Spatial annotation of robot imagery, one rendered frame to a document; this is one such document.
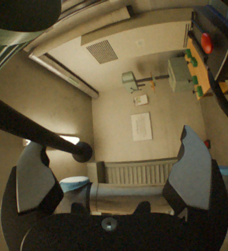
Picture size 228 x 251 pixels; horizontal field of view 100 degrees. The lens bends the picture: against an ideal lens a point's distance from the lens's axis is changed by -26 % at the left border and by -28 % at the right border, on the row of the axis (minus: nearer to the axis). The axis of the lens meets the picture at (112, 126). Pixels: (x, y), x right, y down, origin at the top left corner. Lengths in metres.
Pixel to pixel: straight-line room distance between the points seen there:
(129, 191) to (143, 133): 2.55
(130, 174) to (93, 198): 2.62
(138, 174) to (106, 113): 1.64
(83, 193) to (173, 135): 2.66
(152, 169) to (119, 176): 0.79
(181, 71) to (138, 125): 1.52
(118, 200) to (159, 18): 1.63
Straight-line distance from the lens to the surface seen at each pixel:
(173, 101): 3.10
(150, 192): 0.46
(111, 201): 0.44
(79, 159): 0.20
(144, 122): 2.97
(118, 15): 1.55
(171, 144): 2.95
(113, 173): 3.15
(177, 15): 1.71
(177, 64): 2.34
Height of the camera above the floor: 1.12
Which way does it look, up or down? 20 degrees up
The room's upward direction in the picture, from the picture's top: 98 degrees counter-clockwise
